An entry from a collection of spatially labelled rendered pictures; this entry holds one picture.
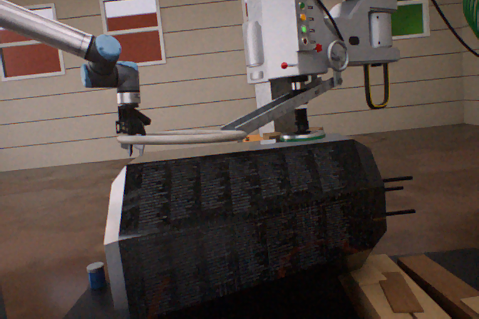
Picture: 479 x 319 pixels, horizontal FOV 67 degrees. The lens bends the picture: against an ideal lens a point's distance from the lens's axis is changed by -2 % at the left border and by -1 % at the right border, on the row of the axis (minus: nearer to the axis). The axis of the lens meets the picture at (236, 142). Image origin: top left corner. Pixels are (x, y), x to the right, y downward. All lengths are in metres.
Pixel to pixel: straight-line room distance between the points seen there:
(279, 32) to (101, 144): 6.81
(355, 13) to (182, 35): 6.07
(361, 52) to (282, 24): 0.50
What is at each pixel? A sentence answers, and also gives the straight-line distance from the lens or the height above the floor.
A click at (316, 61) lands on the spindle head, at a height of 1.20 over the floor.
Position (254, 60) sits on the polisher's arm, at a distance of 2.39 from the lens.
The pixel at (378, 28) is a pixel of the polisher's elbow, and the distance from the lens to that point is 2.27.
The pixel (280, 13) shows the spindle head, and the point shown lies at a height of 1.43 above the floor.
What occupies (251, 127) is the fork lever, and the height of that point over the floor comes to 0.95.
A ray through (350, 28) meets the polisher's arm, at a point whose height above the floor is 1.36.
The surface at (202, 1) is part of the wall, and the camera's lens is 7.96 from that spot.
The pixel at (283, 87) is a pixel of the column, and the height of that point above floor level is 1.11.
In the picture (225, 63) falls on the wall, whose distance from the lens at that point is 7.73.
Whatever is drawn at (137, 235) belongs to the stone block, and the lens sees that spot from 1.46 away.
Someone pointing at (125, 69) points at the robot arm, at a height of 1.23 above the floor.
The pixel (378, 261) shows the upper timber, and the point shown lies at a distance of 2.03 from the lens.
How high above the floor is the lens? 1.09
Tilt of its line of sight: 7 degrees down
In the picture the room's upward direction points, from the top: 6 degrees counter-clockwise
